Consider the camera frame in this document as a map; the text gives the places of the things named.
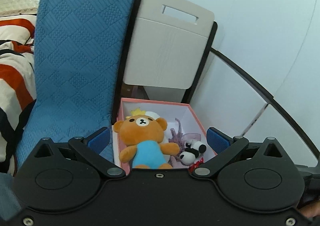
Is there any black white panda plush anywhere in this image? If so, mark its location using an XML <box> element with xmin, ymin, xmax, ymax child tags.
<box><xmin>179</xmin><ymin>141</ymin><xmax>207</xmax><ymax>166</ymax></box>

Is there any person's right hand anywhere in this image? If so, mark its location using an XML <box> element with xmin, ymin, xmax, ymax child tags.
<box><xmin>299</xmin><ymin>201</ymin><xmax>320</xmax><ymax>218</ymax></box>

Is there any brown bear plush blue shirt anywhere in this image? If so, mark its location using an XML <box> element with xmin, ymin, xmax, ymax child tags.
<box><xmin>113</xmin><ymin>115</ymin><xmax>180</xmax><ymax>169</ymax></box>

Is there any purple fairy wing doll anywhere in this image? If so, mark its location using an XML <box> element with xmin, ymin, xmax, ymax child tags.
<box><xmin>168</xmin><ymin>118</ymin><xmax>201</xmax><ymax>164</ymax></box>

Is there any orange black striped blanket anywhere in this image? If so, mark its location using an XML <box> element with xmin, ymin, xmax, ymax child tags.
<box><xmin>1</xmin><ymin>15</ymin><xmax>36</xmax><ymax>176</ymax></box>

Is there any red black devil figurine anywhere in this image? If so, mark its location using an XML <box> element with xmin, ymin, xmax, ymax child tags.
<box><xmin>188</xmin><ymin>157</ymin><xmax>204</xmax><ymax>173</ymax></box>

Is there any blue quilted mattress cover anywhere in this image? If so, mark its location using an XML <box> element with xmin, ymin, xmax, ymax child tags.
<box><xmin>16</xmin><ymin>0</ymin><xmax>133</xmax><ymax>165</ymax></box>

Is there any pink cardboard storage box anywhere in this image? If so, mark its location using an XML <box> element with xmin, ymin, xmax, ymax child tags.
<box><xmin>112</xmin><ymin>98</ymin><xmax>216</xmax><ymax>173</ymax></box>

